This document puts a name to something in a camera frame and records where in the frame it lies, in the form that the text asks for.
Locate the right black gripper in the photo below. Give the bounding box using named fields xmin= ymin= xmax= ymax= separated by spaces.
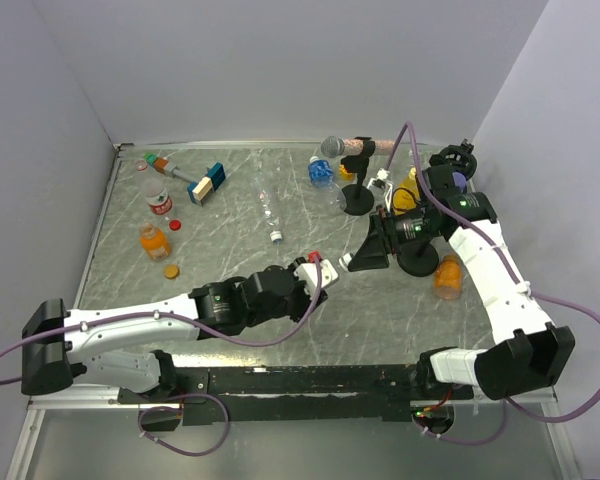
xmin=347 ymin=205 xmax=442 ymax=272

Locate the orange bottle cap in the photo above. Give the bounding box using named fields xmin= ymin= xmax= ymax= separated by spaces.
xmin=163 ymin=264 xmax=180 ymax=279

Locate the red bottle cap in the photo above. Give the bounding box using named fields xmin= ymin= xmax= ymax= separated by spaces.
xmin=169 ymin=219 xmax=181 ymax=231

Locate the orange bottle with barcode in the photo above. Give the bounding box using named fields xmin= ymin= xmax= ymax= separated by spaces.
xmin=139 ymin=223 xmax=171 ymax=260

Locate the red label water bottle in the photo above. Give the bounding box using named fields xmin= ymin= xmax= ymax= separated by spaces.
xmin=140 ymin=178 xmax=173 ymax=217

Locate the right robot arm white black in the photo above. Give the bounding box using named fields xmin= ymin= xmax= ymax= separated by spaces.
xmin=340 ymin=165 xmax=575 ymax=400

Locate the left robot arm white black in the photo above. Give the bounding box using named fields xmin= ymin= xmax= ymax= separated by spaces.
xmin=20 ymin=258 xmax=339 ymax=402

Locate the yellow juice bottle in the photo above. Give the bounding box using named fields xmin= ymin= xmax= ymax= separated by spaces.
xmin=391 ymin=167 xmax=420 ymax=215

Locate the blue label water bottle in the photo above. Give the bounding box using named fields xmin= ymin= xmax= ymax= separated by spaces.
xmin=308 ymin=156 xmax=347 ymax=215

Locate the orange bottle lying right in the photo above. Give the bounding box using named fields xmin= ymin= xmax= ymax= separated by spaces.
xmin=433 ymin=254 xmax=463 ymax=300

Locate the small yellow toy piece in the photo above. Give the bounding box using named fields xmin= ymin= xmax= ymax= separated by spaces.
xmin=339 ymin=165 xmax=355 ymax=181

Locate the glitter pink microphone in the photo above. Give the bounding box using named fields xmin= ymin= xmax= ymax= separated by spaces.
xmin=320 ymin=136 xmax=395 ymax=158

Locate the purple microphone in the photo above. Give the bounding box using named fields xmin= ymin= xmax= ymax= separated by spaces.
xmin=452 ymin=171 xmax=467 ymax=193

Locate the black empty clip stand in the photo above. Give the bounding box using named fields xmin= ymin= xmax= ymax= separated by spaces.
xmin=429 ymin=139 xmax=478 ymax=180

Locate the toy brick hammer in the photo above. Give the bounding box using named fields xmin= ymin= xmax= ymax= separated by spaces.
xmin=145 ymin=154 xmax=226 ymax=206

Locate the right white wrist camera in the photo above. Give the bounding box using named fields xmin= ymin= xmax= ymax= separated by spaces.
xmin=366 ymin=168 xmax=394 ymax=211

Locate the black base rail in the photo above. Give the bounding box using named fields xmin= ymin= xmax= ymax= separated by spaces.
xmin=114 ymin=363 xmax=461 ymax=426

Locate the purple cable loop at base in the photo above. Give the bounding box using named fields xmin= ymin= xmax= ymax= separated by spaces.
xmin=137 ymin=392 xmax=230 ymax=457

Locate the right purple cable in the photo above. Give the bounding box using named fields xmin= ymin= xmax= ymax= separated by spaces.
xmin=385 ymin=121 xmax=600 ymax=446

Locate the clear plastic ring cap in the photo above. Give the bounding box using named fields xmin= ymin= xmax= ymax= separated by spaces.
xmin=135 ymin=160 xmax=148 ymax=172

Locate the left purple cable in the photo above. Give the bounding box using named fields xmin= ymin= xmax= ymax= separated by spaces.
xmin=0 ymin=258 xmax=325 ymax=387

